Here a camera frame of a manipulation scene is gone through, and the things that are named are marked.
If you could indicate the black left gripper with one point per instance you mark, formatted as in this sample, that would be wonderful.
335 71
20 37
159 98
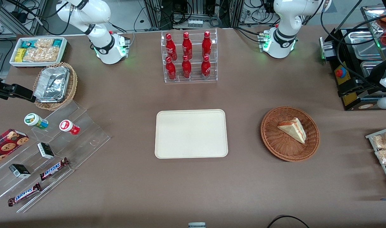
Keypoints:
363 88

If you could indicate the triangular sandwich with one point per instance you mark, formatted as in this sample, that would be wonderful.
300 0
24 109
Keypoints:
292 128

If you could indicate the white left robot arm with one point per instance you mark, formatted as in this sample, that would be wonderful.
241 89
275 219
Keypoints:
281 19

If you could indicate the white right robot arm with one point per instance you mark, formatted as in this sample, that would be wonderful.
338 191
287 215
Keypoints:
101 47

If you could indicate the aluminium foil tray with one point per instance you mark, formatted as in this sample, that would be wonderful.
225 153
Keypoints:
52 84

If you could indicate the tan wicker basket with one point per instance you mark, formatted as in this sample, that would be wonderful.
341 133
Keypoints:
72 85

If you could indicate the empty brown wicker basket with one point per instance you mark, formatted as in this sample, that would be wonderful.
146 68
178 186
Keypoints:
275 142

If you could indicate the cream plastic tray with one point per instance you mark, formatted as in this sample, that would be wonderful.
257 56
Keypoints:
189 133

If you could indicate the red emergency stop button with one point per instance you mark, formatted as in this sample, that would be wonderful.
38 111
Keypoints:
340 72

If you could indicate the green lid snack cup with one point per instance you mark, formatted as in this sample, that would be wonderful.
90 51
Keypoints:
33 119

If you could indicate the steel warmer pan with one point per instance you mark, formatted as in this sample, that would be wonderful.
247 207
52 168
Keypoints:
369 67
364 44

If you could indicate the black food warmer machine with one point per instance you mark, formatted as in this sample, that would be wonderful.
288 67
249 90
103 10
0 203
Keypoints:
334 57

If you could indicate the yellow snack packet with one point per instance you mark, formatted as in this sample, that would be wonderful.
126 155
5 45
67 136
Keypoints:
20 55

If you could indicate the large clear cracker bag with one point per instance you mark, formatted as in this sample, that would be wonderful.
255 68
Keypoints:
42 54

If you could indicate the teal snack packet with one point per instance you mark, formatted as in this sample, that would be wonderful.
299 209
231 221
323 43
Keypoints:
57 43
28 43

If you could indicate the small clear cracker bag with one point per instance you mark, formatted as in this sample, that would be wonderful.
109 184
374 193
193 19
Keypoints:
44 43

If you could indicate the red lid snack cup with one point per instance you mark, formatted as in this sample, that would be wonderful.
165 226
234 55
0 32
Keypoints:
67 126

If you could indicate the red plaid cookie box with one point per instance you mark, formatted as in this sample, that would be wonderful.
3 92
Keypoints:
6 147

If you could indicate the white snack bin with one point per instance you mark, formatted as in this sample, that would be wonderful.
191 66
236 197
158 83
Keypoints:
63 47

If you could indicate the small black carton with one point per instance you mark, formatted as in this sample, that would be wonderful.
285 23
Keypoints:
45 150
19 171

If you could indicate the clear acrylic stepped display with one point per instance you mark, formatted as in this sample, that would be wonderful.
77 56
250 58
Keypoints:
85 139

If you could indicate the snickers chocolate bar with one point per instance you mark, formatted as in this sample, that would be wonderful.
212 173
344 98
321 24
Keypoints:
24 194
53 169

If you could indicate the red cola bottle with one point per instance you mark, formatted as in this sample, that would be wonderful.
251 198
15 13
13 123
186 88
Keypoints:
205 68
170 70
186 69
206 45
170 47
187 47

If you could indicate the clear acrylic bottle rack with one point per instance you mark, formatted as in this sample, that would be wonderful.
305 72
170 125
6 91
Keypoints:
196 79

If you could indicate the white power strip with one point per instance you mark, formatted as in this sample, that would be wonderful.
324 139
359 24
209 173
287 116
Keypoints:
195 23

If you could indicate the small grey device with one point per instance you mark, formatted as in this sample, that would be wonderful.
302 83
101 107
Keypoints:
196 225

